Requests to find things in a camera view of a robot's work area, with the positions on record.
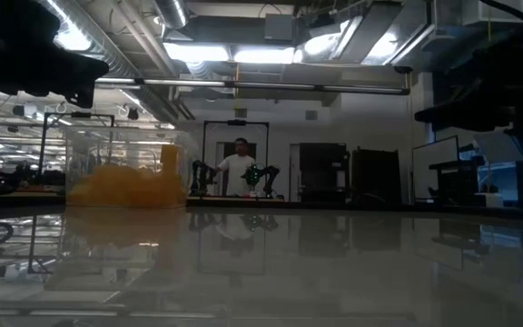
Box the ceiling light panel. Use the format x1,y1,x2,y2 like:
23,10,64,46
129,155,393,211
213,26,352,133
232,46,297,64
163,43,231,64

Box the clear plastic bin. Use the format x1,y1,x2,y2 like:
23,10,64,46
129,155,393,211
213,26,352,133
61,123,198,210

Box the large ribbed air duct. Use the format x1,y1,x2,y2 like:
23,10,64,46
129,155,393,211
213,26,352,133
38,0,143,79

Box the grey ceiling box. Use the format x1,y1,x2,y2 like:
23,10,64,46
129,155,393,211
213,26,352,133
263,13,295,45

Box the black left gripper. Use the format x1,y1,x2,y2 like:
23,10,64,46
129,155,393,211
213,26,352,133
0,43,111,109

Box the white angled panel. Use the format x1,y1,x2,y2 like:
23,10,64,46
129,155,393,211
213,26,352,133
472,129,523,164

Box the black cabinet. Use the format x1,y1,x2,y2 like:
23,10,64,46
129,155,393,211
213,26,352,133
351,147,402,197

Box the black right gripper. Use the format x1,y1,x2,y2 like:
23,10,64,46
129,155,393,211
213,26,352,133
414,76,523,133

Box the round metal air duct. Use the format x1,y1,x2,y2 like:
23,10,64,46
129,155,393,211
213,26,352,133
153,0,191,31

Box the black computer monitor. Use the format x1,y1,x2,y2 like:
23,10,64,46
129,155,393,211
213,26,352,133
298,142,350,173

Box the white ceiling box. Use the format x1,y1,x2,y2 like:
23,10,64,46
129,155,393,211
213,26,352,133
462,0,523,25

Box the person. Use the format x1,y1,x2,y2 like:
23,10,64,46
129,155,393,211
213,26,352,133
215,137,257,197

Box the black desk shelf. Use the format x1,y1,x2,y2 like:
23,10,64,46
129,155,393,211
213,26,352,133
428,156,486,185

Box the whiteboard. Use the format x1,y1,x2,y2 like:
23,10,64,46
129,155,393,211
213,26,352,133
411,134,460,183

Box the long metal ceiling pipe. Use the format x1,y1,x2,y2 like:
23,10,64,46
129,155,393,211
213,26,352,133
95,76,411,96

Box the black gantry frame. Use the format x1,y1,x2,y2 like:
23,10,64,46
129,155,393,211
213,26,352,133
202,120,271,183
38,111,116,192

